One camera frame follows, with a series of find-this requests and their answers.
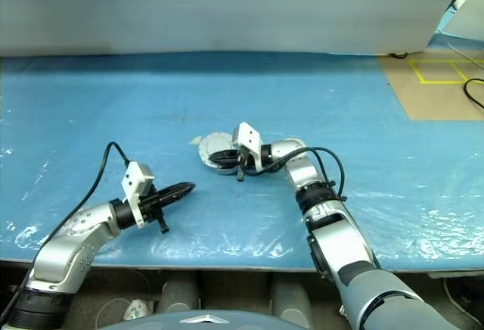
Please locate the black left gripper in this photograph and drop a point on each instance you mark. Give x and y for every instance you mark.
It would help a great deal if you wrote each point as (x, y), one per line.
(151, 205)

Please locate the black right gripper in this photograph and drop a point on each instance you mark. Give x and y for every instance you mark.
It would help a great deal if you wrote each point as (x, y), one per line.
(245, 163)

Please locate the round silver metal part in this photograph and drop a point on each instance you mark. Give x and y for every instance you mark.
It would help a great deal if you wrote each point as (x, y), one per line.
(215, 142)

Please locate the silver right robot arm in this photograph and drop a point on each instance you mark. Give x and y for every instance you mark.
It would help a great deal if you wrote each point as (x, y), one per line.
(340, 239)

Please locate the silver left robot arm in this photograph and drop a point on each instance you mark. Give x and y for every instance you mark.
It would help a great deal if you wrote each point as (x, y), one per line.
(72, 243)

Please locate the beige tape piece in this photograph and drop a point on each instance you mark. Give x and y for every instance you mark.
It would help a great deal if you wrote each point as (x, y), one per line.
(195, 141)

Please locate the grey rounded cylinder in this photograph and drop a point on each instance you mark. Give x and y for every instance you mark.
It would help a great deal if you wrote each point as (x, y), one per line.
(289, 297)
(179, 294)

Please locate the white floor plug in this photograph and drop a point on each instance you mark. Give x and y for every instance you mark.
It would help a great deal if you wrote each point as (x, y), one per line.
(137, 309)

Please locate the grey robot torso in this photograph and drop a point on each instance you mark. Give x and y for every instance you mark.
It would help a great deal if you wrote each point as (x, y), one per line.
(227, 320)

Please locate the white backdrop board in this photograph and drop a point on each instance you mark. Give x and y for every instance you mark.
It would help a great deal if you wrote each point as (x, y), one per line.
(227, 8)

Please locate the yellow floor tape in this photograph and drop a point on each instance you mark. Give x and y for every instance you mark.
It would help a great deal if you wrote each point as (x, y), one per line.
(435, 79)

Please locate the white panel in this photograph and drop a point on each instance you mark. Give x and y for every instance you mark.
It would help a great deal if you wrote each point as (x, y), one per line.
(469, 19)

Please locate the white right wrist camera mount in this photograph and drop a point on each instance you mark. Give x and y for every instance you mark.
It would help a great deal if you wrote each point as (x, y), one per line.
(249, 133)

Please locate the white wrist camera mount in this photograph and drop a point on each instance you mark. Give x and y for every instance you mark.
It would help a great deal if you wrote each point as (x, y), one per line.
(249, 133)
(132, 182)

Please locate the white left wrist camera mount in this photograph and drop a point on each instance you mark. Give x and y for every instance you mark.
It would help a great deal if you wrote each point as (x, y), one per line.
(132, 182)

